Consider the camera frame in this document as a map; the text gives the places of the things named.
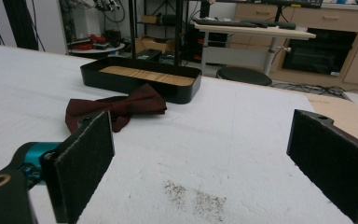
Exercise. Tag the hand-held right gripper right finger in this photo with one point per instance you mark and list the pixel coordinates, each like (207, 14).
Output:
(329, 158)

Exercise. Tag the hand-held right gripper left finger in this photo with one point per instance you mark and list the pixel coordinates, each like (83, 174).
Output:
(84, 161)

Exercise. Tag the dark red bow tie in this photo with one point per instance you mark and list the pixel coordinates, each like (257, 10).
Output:
(136, 104)

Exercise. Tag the brown cardboard sheet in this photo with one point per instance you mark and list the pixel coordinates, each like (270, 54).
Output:
(345, 115)

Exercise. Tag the black tray with wooden bottom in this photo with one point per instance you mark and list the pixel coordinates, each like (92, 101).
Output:
(149, 76)

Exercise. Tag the round white side table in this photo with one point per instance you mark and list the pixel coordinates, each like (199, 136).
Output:
(96, 50)

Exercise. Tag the round black stool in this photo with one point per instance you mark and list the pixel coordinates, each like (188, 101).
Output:
(244, 76)

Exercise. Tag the brown cardboard box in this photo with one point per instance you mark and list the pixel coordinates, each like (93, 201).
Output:
(152, 44)

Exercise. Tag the light wooden cabinet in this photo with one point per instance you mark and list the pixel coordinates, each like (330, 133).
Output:
(332, 18)

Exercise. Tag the white desk in background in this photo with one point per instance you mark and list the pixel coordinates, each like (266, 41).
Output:
(261, 31)

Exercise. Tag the black keyboard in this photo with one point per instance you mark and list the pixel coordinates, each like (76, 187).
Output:
(270, 24)
(223, 22)

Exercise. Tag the black curtain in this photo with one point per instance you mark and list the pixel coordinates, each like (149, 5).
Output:
(20, 23)

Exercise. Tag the black metal stand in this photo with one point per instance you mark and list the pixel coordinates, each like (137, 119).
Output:
(177, 31)

